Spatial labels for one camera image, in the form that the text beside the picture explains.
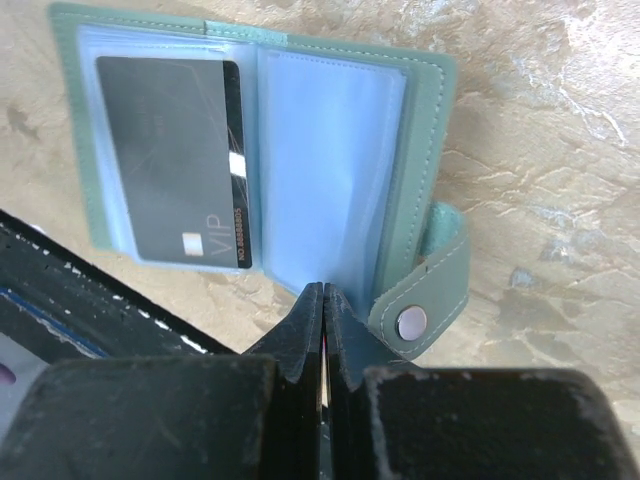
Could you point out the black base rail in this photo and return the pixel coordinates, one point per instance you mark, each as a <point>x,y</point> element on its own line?
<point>59,305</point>

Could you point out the teal leather card holder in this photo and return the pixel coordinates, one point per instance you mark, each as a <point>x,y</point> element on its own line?
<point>342,148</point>

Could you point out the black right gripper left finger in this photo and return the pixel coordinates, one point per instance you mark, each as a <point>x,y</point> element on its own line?
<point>249,416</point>

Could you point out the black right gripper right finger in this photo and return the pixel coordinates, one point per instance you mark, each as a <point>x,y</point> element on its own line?
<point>391,419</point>

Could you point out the black VIP card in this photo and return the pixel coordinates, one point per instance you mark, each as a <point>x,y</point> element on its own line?
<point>177,131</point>

